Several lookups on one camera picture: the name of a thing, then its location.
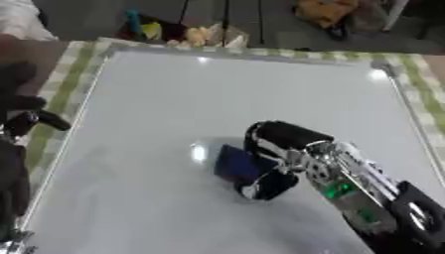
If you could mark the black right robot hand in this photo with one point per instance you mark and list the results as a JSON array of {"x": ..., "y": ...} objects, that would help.
[{"x": 287, "y": 134}]

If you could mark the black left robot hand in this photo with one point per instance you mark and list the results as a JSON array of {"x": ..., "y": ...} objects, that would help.
[{"x": 23, "y": 102}]

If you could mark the blue whiteboard brush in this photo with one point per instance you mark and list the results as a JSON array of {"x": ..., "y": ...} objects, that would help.
[{"x": 236, "y": 163}]

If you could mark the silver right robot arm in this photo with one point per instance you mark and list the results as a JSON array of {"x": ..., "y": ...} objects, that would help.
[{"x": 359, "y": 185}]

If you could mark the white fabric bundle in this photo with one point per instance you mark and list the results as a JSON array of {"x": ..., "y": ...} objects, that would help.
[{"x": 20, "y": 18}]

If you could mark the black tripod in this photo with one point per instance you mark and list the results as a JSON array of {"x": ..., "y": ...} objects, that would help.
[{"x": 225, "y": 23}]

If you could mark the orange bag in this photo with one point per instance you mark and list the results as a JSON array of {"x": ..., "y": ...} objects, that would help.
[{"x": 324, "y": 11}]

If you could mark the white chair leg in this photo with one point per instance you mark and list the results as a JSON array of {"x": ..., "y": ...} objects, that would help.
[{"x": 395, "y": 15}]

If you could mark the white whiteboard with silver frame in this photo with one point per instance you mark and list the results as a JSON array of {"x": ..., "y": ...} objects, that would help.
[{"x": 174, "y": 109}]

